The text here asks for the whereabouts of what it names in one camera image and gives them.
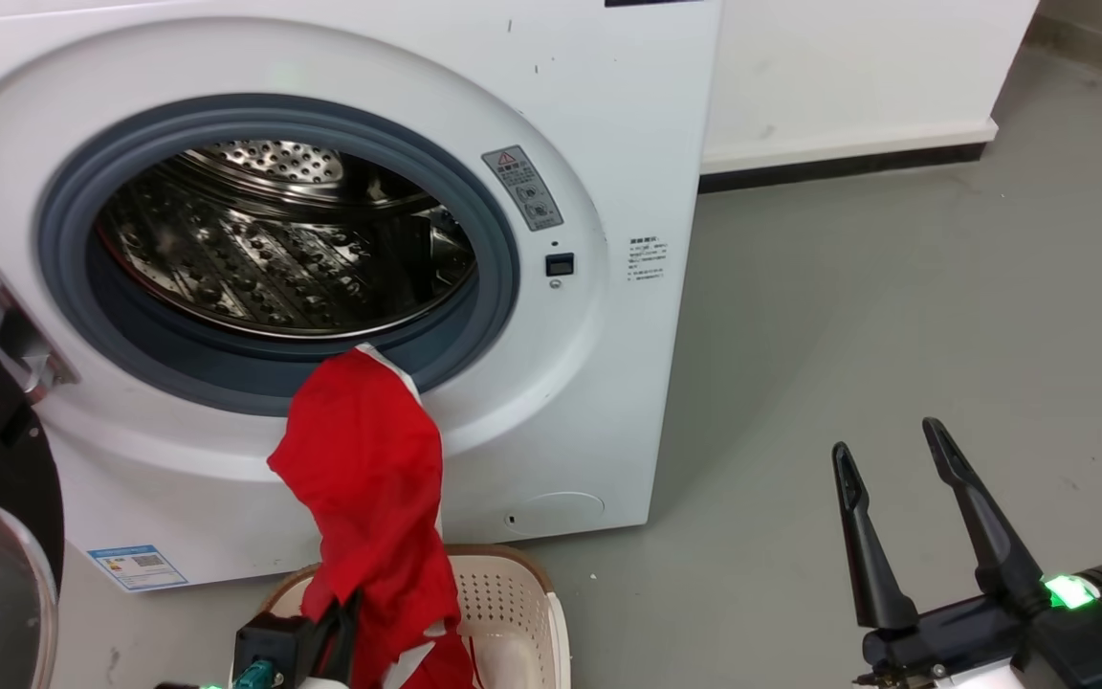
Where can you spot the beige perforated laundry basket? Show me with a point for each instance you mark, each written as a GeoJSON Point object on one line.
{"type": "Point", "coordinates": [503, 603]}

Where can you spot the grey warning sticker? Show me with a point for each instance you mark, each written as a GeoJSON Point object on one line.
{"type": "Point", "coordinates": [522, 188]}

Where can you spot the chrome door hinge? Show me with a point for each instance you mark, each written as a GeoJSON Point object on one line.
{"type": "Point", "coordinates": [11, 330]}

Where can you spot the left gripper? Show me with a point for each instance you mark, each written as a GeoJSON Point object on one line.
{"type": "Point", "coordinates": [207, 686]}

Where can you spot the blue energy label sticker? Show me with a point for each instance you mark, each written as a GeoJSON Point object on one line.
{"type": "Point", "coordinates": [138, 568]}

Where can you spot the black door latch slot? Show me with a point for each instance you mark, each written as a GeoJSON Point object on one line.
{"type": "Point", "coordinates": [560, 264]}

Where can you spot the red cloth garment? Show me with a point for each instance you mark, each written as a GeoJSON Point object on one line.
{"type": "Point", "coordinates": [369, 478]}

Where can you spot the small printed text sticker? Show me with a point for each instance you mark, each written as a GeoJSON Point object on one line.
{"type": "Point", "coordinates": [648, 259]}

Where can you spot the round white filter cover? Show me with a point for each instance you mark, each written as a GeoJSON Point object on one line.
{"type": "Point", "coordinates": [556, 513]}

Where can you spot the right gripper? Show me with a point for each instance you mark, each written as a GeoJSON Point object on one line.
{"type": "Point", "coordinates": [1077, 641]}

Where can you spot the stainless steel washing machine drum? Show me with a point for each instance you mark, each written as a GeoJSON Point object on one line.
{"type": "Point", "coordinates": [274, 258]}

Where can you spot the white front-load washing machine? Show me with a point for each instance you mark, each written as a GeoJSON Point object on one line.
{"type": "Point", "coordinates": [608, 96]}

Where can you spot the grey rubber door gasket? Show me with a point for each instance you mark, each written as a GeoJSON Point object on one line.
{"type": "Point", "coordinates": [58, 258]}

